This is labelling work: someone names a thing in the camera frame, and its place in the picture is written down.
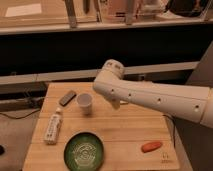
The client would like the dark grey rectangular block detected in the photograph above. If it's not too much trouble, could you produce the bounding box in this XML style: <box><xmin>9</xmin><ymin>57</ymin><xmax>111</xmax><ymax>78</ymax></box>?
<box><xmin>59</xmin><ymin>91</ymin><xmax>76</xmax><ymax>106</ymax></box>

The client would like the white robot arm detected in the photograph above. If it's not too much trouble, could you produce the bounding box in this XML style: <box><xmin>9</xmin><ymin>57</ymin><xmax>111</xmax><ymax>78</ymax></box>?
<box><xmin>93</xmin><ymin>59</ymin><xmax>213</xmax><ymax>128</ymax></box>

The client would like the white squeeze bottle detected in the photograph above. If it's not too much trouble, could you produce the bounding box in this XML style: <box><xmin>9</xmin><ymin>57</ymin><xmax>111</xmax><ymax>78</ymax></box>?
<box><xmin>44</xmin><ymin>108</ymin><xmax>62</xmax><ymax>145</ymax></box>

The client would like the orange carrot toy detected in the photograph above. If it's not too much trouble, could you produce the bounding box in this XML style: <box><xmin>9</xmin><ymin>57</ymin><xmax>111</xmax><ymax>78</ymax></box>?
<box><xmin>141</xmin><ymin>141</ymin><xmax>163</xmax><ymax>153</ymax></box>

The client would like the wooden table with logo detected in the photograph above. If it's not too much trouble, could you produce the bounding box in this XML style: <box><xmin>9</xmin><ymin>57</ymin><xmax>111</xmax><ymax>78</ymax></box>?
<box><xmin>23</xmin><ymin>82</ymin><xmax>179</xmax><ymax>171</ymax></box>

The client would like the green round plate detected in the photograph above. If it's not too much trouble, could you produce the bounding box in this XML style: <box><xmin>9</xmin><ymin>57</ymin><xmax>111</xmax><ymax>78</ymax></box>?
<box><xmin>64</xmin><ymin>132</ymin><xmax>104</xmax><ymax>171</ymax></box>

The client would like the black cable on floor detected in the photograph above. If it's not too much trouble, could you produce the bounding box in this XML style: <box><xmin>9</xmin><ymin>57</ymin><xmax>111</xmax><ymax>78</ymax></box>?
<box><xmin>0</xmin><ymin>108</ymin><xmax>41</xmax><ymax>120</ymax></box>

